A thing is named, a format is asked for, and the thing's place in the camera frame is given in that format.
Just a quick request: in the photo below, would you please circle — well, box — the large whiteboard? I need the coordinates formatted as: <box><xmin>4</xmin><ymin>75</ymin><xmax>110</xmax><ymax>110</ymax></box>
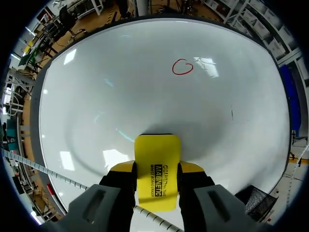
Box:
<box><xmin>38</xmin><ymin>20</ymin><xmax>294</xmax><ymax>218</ymax></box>

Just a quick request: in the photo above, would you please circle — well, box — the black mesh cup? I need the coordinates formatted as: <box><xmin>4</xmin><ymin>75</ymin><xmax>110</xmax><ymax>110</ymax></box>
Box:
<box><xmin>235</xmin><ymin>185</ymin><xmax>279</xmax><ymax>223</ymax></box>

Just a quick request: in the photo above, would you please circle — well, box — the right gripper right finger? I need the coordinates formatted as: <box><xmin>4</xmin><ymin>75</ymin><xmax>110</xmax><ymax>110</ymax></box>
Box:
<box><xmin>177</xmin><ymin>161</ymin><xmax>270</xmax><ymax>232</ymax></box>

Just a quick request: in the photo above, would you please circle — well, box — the white cable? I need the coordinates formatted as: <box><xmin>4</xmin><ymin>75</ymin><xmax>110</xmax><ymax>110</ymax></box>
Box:
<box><xmin>0</xmin><ymin>149</ymin><xmax>184</xmax><ymax>232</ymax></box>

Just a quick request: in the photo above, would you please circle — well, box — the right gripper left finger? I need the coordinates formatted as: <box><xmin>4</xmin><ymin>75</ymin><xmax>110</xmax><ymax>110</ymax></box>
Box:
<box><xmin>40</xmin><ymin>159</ymin><xmax>139</xmax><ymax>232</ymax></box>

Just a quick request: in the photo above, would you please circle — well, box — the yellow whiteboard eraser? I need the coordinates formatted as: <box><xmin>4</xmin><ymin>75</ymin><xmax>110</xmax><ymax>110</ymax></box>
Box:
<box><xmin>133</xmin><ymin>132</ymin><xmax>182</xmax><ymax>212</ymax></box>

